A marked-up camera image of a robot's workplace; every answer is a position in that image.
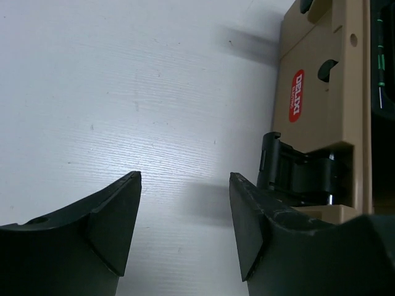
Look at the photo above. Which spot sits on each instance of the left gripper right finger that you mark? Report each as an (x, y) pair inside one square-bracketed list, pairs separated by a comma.
[(283, 251)]

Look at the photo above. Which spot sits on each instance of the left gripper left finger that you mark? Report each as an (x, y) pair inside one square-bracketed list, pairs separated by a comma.
[(81, 249)]

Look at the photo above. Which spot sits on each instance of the tan plastic toolbox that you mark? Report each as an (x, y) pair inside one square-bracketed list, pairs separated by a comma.
[(323, 102)]

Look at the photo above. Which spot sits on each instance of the green black precision screwdriver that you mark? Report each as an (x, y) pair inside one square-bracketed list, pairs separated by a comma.
[(381, 59)]

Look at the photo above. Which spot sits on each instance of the black toolbox latch near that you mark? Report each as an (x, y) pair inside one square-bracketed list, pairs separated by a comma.
[(315, 178)]

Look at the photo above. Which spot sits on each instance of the black toolbox latch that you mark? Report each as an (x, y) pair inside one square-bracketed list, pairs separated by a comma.
[(315, 178), (304, 6)]

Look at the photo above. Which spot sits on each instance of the black toolbox latch far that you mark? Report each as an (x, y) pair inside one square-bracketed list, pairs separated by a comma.
[(304, 6)]

